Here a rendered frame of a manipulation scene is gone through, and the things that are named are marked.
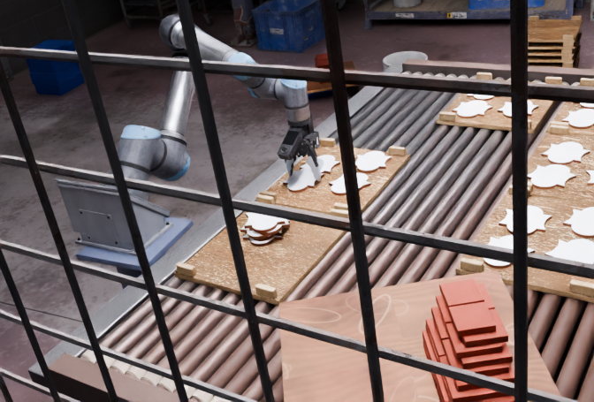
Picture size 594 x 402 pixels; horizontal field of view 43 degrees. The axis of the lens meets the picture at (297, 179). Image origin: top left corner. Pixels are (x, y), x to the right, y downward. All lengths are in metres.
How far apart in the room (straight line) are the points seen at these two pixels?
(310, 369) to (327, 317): 0.16
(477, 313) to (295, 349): 0.41
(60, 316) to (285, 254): 1.92
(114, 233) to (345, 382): 1.09
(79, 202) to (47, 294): 1.64
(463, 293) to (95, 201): 1.28
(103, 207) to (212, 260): 0.41
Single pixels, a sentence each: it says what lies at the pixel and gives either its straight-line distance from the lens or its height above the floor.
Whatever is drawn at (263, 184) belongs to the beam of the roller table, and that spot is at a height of 0.92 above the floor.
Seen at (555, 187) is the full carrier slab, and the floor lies 0.94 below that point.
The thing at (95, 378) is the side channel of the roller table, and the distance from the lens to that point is 1.82.
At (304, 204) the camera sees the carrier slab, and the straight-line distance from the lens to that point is 2.29.
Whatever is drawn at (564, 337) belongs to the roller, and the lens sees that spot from 1.78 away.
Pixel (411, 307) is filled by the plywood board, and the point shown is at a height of 1.04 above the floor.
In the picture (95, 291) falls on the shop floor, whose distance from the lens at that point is 3.89.
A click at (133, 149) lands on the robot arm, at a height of 1.15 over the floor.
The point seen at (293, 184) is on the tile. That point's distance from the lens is 2.38.
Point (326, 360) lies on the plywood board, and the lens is 1.55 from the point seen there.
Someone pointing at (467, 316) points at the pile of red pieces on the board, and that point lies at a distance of 1.38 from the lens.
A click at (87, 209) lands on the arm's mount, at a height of 1.01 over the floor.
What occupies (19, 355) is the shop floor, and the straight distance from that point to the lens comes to 3.66.
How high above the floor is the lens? 2.07
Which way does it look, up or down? 28 degrees down
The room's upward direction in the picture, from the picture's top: 9 degrees counter-clockwise
